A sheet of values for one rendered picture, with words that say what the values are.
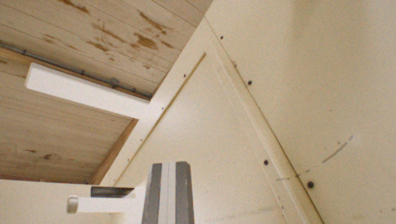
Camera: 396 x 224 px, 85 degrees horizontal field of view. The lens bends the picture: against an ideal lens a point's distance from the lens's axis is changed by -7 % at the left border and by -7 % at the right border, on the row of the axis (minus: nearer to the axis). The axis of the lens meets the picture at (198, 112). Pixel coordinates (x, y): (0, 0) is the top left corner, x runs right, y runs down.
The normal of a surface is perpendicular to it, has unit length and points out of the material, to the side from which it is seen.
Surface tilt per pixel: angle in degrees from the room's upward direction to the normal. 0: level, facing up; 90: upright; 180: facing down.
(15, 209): 90
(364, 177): 90
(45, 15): 179
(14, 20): 179
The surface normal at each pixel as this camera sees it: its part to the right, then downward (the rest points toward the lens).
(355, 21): -0.81, -0.20
